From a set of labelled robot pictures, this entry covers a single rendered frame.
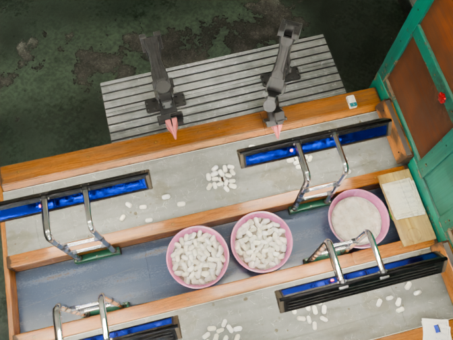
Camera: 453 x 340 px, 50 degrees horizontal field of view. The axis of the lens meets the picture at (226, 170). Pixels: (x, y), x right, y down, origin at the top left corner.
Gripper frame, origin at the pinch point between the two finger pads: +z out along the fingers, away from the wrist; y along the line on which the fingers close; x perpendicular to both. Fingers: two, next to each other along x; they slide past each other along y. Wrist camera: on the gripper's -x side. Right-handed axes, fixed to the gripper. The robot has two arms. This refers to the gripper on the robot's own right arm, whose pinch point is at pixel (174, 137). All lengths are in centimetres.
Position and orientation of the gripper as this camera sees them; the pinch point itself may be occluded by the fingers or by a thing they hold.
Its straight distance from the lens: 193.4
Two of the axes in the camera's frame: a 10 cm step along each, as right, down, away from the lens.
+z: 2.6, 9.1, -3.3
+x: -0.1, 3.4, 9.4
